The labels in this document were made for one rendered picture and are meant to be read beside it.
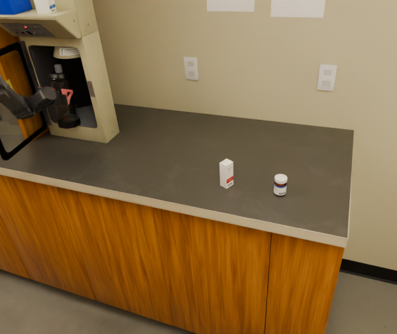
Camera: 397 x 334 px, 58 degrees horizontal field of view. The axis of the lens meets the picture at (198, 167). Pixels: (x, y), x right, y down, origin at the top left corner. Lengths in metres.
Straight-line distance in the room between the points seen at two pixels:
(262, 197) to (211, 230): 0.22
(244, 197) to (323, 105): 0.67
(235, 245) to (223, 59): 0.87
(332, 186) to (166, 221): 0.62
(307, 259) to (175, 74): 1.09
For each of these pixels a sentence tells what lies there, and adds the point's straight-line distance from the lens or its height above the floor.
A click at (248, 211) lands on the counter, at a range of 1.22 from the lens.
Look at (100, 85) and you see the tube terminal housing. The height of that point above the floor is 1.20.
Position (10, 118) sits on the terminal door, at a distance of 1.67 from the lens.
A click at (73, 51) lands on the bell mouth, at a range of 1.63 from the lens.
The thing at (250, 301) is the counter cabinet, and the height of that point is 0.47.
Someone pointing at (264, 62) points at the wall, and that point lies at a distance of 1.71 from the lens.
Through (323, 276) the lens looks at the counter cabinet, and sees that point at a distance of 1.35.
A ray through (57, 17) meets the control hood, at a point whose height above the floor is 1.50.
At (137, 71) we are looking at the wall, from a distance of 1.97.
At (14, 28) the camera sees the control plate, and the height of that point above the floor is 1.45.
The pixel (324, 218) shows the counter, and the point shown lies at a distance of 1.23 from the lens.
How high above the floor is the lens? 1.74
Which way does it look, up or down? 34 degrees down
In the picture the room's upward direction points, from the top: 4 degrees counter-clockwise
